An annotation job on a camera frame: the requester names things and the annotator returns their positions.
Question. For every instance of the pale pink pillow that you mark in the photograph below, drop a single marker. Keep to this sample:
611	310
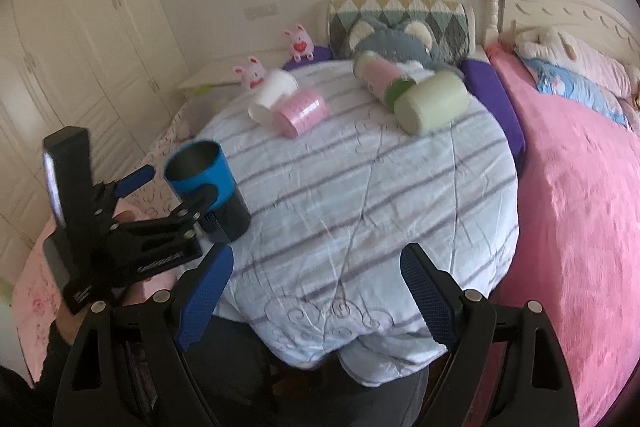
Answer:
595	62

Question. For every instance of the striped white quilt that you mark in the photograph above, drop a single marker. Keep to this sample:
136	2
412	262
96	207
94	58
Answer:
350	207

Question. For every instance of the person's dark trousers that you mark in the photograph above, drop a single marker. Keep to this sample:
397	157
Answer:
300	397

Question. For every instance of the grey plush toy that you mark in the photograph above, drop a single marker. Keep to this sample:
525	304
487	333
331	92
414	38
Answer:
395	43

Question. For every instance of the cream wardrobe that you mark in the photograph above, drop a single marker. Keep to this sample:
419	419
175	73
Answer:
75	47

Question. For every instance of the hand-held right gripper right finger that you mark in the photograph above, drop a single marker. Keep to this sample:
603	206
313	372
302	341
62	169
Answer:
427	297

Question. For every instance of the cream nightstand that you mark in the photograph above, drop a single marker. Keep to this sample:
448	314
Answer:
210	74

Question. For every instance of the pink fuzzy blanket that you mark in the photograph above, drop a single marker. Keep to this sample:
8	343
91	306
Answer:
575	232

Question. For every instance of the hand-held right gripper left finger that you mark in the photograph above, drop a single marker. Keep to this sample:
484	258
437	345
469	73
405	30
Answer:
206	296

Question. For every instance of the diamond patterned pillow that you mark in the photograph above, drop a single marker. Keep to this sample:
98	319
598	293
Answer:
400	11

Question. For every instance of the cream bed headboard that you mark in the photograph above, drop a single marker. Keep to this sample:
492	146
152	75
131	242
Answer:
560	7

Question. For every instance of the blue printed pillow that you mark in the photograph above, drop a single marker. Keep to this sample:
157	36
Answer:
575	87

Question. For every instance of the pale green cup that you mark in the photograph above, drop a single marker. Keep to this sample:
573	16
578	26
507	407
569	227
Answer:
432	102

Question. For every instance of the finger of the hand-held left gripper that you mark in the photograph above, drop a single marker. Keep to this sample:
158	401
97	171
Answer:
137	178
196	205

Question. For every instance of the white cup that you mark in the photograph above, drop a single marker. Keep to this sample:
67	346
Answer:
272	94

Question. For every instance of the pink cup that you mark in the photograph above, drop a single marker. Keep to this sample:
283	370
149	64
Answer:
302	112

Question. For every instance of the wall socket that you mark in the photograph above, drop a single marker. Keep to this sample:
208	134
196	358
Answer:
260	11

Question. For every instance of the pink bunny toy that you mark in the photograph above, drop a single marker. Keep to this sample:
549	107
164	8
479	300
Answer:
300	43
251	73

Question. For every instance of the white plush toy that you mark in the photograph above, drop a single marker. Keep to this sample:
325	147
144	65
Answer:
542	41

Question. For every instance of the blue and black cup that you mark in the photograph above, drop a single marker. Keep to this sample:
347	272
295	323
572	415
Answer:
205	167

